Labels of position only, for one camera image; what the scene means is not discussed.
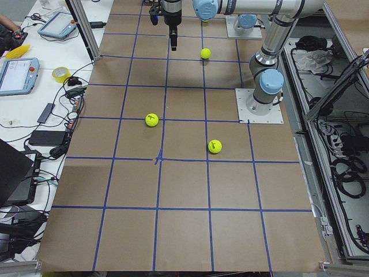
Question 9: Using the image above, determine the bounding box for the black laptop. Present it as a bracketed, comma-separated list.
[1, 140, 41, 207]

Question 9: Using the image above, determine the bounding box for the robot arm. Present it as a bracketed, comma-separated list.
[193, 0, 323, 115]
[235, 14, 258, 29]

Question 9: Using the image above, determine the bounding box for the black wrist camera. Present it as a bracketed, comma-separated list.
[149, 2, 161, 26]

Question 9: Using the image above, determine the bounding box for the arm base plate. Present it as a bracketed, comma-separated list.
[225, 15, 262, 40]
[235, 88, 284, 124]

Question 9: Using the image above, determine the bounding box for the black power adapter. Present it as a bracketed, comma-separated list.
[28, 130, 67, 147]

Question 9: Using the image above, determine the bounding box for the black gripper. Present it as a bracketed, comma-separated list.
[161, 0, 182, 51]

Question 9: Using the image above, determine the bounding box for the small black charger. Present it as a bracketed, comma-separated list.
[89, 21, 107, 29]

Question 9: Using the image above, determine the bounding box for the aluminium frame post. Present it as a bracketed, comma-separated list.
[65, 0, 101, 62]

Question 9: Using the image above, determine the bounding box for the teach pendant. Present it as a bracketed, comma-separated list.
[1, 58, 40, 96]
[37, 12, 76, 40]

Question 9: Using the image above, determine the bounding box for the yellow tape roll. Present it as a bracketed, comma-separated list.
[52, 66, 71, 84]

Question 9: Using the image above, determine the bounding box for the white crumpled cloth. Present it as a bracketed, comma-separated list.
[296, 50, 333, 74]

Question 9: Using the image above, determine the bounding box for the front Wilson tennis ball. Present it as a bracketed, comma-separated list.
[145, 113, 159, 127]

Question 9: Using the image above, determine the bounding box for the centre tennis ball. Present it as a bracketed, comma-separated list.
[200, 48, 212, 59]

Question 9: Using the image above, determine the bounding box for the near teach pendant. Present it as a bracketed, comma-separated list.
[1, 58, 40, 96]

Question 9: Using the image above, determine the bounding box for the tennis ball near arm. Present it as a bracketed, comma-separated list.
[208, 139, 223, 154]

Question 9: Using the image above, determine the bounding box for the yellow plastic object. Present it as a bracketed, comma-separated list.
[5, 44, 30, 59]

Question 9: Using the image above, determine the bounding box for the far teach pendant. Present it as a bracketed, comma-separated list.
[37, 12, 76, 40]

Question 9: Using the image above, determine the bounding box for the grey usb hub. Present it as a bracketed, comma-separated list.
[37, 103, 55, 123]

